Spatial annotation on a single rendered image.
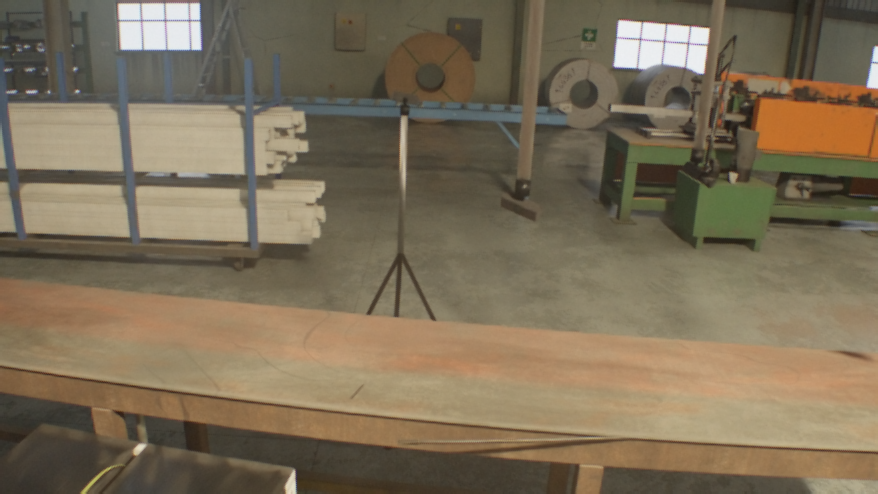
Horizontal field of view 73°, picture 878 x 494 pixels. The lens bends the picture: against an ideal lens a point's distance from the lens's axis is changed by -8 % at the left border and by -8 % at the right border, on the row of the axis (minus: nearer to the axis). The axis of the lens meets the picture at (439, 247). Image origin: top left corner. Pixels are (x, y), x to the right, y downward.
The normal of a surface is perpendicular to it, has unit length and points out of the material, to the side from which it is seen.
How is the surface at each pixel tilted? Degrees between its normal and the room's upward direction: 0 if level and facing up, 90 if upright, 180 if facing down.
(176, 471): 0
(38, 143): 90
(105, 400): 90
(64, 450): 0
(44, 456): 0
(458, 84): 90
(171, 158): 90
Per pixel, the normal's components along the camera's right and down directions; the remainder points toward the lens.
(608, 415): 0.04, -0.95
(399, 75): 0.01, 0.33
